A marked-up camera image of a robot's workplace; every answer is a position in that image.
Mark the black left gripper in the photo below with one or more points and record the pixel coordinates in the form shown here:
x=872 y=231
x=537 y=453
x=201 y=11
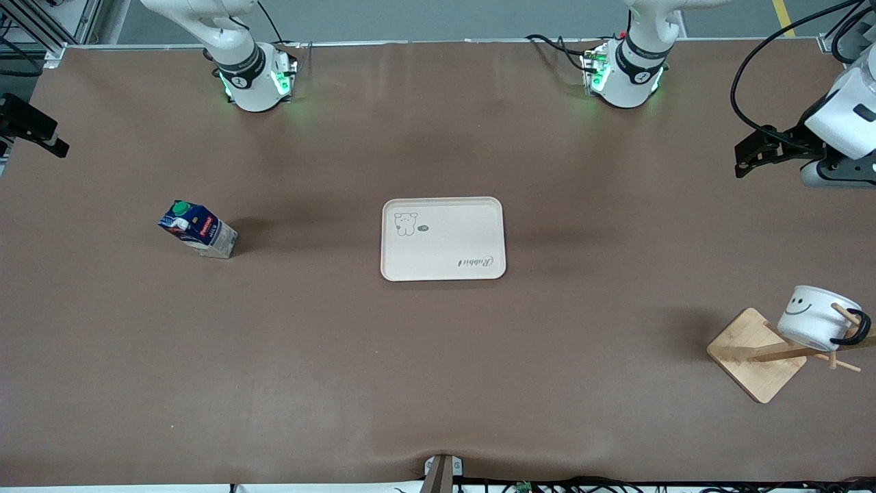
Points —
x=794 y=140

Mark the blue milk carton green cap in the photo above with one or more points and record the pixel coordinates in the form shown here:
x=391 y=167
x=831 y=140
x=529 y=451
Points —
x=198 y=229

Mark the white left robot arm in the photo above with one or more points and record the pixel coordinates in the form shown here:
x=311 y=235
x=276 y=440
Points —
x=633 y=82

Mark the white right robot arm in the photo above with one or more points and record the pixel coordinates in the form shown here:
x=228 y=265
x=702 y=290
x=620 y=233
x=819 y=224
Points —
x=250 y=89

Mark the wooden mug tree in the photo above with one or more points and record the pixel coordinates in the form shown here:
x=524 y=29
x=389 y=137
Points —
x=746 y=349

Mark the brown table cover mat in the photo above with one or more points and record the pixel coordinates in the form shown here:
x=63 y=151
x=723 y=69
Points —
x=205 y=342

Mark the cream rabbit print tray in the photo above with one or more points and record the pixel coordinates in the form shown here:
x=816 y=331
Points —
x=445 y=246

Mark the metal table clamp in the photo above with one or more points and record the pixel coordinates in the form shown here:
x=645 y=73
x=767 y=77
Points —
x=457 y=467

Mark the aluminium frame strut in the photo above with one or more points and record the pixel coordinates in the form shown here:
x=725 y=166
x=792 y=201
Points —
x=34 y=24
x=829 y=42

